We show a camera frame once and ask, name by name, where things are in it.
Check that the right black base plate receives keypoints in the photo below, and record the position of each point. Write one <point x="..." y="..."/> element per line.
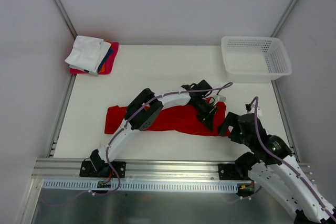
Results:
<point x="227" y="171"/>

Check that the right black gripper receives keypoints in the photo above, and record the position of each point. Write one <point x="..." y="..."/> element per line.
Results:
<point x="232" y="124"/>

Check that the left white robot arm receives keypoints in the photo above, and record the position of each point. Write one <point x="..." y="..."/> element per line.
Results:
<point x="142" y="112"/>

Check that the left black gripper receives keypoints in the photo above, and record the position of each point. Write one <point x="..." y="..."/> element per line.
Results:
<point x="207" y="112"/>

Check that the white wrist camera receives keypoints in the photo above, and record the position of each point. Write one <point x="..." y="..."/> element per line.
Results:
<point x="251" y="108"/>
<point x="219" y="98"/>

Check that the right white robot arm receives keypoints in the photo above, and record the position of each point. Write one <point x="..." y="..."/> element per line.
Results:
<point x="271" y="164"/>

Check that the white slotted cable duct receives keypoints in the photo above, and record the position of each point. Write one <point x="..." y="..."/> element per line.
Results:
<point x="140" y="186"/>

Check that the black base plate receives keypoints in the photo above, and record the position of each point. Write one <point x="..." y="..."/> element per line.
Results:
<point x="88" y="171"/>
<point x="227" y="171"/>

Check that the red t shirt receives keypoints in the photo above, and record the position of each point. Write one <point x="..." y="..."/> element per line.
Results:
<point x="179" y="118"/>

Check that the aluminium mounting rail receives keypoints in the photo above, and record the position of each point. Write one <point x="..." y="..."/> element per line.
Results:
<point x="136" y="170"/>

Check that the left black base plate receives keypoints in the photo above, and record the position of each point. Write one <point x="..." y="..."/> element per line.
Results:
<point x="88" y="171"/>

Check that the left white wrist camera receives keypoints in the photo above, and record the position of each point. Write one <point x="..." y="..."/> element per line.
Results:
<point x="219" y="98"/>

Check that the blue folded t shirt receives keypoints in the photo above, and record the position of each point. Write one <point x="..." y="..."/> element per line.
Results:
<point x="109" y="52"/>

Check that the white plastic basket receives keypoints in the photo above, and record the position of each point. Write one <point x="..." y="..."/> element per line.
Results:
<point x="254" y="59"/>

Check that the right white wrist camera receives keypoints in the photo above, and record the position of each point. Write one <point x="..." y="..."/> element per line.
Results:
<point x="251" y="108"/>

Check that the white folded t shirt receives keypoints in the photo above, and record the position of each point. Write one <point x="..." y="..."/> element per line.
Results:
<point x="88" y="53"/>

